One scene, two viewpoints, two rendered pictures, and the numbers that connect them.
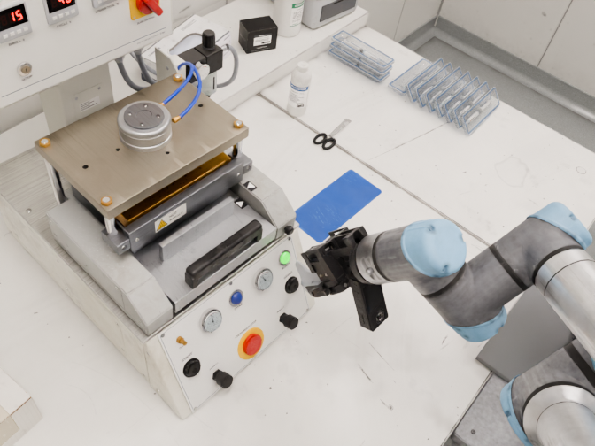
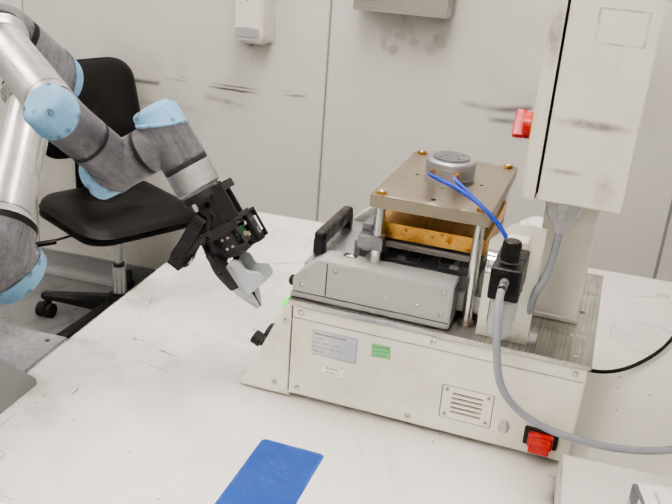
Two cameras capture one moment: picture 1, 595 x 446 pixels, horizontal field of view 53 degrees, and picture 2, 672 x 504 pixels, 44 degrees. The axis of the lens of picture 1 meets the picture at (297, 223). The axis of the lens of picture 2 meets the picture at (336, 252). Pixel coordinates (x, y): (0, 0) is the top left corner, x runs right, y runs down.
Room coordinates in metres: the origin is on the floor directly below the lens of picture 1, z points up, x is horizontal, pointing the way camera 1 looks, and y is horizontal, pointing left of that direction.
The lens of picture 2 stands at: (1.81, -0.27, 1.49)
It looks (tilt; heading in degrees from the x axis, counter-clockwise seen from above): 23 degrees down; 163
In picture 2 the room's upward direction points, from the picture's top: 4 degrees clockwise
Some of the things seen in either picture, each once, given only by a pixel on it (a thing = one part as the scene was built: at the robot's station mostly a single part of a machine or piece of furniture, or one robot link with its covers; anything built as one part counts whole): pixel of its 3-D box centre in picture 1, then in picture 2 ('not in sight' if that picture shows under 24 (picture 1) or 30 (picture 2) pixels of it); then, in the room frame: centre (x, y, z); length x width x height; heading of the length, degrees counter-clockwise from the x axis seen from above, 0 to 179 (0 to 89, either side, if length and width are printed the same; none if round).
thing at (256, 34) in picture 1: (258, 34); not in sight; (1.39, 0.20, 0.83); 0.09 x 0.06 x 0.07; 125
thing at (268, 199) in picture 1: (240, 182); (369, 285); (0.72, 0.11, 0.96); 0.26 x 0.05 x 0.07; 55
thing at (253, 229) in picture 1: (225, 252); (334, 228); (0.55, 0.10, 0.99); 0.15 x 0.02 x 0.04; 145
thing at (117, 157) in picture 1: (144, 130); (464, 202); (0.69, 0.27, 1.08); 0.31 x 0.24 x 0.13; 145
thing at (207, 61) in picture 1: (200, 72); (502, 284); (0.91, 0.24, 1.05); 0.15 x 0.05 x 0.15; 145
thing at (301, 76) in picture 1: (299, 88); not in sight; (1.21, 0.06, 0.82); 0.05 x 0.05 x 0.14
